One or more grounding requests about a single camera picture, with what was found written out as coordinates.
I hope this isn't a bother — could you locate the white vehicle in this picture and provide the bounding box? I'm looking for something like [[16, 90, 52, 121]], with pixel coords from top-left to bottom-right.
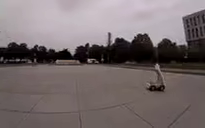
[[86, 58, 100, 65]]

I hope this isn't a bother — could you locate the tall slim tower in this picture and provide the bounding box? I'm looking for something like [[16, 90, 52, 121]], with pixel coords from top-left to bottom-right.
[[106, 31, 112, 64]]

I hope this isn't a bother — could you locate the grey concrete paved square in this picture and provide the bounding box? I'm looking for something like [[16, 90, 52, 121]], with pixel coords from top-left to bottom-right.
[[0, 63, 205, 128]]

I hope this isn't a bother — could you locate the low white structure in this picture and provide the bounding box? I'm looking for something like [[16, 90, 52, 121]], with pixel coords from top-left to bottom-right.
[[54, 59, 82, 65]]

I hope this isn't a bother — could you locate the row of dark trees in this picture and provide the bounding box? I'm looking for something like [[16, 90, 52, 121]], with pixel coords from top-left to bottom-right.
[[0, 32, 205, 65]]

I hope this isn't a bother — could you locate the small white wheeled robot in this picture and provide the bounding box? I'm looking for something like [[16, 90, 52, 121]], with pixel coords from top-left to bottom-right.
[[145, 63, 167, 92]]

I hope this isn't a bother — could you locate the grass strip with kerb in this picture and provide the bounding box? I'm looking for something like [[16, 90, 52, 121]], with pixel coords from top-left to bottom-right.
[[103, 61, 205, 77]]

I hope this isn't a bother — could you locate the grey building with window grid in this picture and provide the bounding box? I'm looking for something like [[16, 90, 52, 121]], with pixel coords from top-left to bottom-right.
[[182, 6, 205, 63]]

